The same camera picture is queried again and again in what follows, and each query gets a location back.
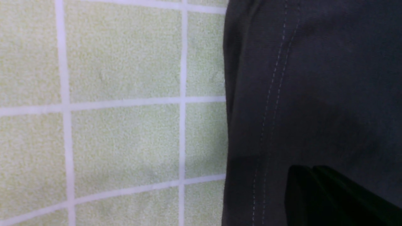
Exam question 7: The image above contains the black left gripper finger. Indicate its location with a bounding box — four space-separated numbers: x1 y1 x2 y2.
285 165 402 226

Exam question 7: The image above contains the green checkered mat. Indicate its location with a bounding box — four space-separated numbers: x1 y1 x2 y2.
1 0 228 226

